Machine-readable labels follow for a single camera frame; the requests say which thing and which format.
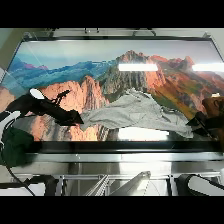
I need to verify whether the brown garment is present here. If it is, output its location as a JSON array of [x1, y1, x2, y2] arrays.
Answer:
[[201, 96, 224, 118]]

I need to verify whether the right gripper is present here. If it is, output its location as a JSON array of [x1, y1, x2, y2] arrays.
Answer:
[[185, 111, 215, 139]]

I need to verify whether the grey T-shirt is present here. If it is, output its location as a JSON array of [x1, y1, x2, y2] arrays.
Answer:
[[79, 87, 195, 140]]

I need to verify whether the black cable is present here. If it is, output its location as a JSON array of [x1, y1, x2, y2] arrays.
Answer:
[[1, 156, 36, 197]]

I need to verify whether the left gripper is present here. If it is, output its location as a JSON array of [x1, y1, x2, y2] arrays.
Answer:
[[46, 100, 85, 127]]

